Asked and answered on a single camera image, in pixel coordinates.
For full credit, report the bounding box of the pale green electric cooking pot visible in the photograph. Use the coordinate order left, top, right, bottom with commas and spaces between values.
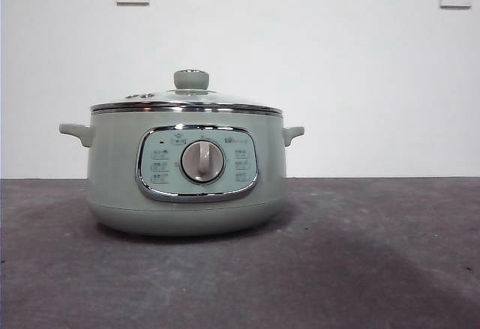
58, 108, 305, 237

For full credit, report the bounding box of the glass lid with green knob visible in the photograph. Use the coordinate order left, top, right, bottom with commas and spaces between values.
89, 68, 283, 115

